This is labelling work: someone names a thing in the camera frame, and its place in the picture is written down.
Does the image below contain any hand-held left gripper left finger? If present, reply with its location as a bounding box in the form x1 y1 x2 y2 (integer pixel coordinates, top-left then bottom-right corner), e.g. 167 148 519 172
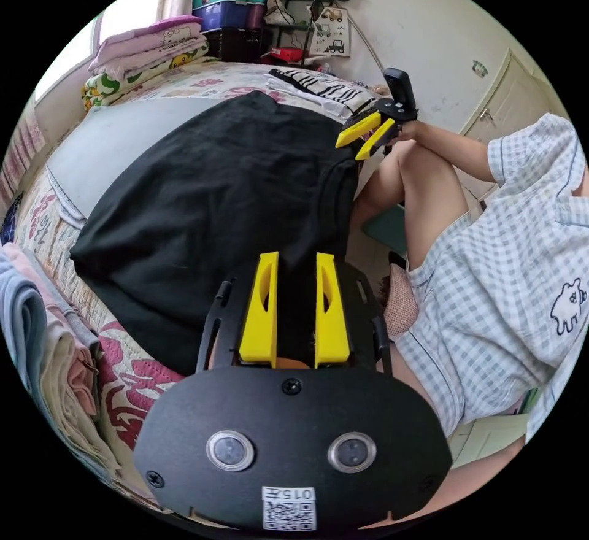
238 250 280 363

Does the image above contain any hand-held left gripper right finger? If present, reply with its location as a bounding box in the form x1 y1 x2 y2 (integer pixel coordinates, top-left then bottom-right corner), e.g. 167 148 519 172
314 252 352 369

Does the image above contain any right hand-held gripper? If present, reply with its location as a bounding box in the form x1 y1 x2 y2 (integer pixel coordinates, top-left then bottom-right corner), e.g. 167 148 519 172
335 99 420 161

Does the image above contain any black short sleeve shirt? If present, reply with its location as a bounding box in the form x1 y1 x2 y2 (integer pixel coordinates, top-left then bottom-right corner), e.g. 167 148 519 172
69 90 363 378

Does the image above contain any person's right forearm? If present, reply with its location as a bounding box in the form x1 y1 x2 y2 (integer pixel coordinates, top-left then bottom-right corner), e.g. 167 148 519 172
416 123 497 185

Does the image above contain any person's right hand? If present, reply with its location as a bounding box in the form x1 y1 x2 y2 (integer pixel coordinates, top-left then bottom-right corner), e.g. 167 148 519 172
391 120 429 147

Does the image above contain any pile of striped clothes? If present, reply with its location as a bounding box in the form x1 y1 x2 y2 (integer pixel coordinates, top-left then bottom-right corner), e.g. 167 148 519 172
266 66 379 118

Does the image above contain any black metal shelf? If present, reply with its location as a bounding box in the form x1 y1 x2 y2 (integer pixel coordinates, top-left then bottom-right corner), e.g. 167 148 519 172
260 0 355 68

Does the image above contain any bed with printed quilt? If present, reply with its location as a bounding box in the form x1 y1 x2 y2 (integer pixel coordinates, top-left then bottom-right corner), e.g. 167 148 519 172
0 59 383 504

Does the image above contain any person's body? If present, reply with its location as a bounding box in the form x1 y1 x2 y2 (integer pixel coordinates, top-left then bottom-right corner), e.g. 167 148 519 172
352 112 589 519

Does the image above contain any cream cupboard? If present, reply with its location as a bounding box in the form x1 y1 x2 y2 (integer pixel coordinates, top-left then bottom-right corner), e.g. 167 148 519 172
460 47 568 203

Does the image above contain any pile of pastel clothes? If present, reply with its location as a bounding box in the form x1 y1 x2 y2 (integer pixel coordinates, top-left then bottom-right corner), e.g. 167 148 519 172
0 241 124 481

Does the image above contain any grey flat folding board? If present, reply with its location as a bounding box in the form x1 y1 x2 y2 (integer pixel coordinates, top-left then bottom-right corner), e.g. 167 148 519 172
45 96 241 229

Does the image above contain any stack of folded blankets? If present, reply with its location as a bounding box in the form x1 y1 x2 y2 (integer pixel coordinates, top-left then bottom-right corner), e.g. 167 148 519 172
82 15 220 111

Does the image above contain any window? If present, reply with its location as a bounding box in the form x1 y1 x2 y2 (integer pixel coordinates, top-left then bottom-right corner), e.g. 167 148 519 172
34 0 178 104

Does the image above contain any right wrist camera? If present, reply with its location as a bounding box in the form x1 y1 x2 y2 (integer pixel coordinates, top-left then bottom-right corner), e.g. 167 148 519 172
383 67 418 109

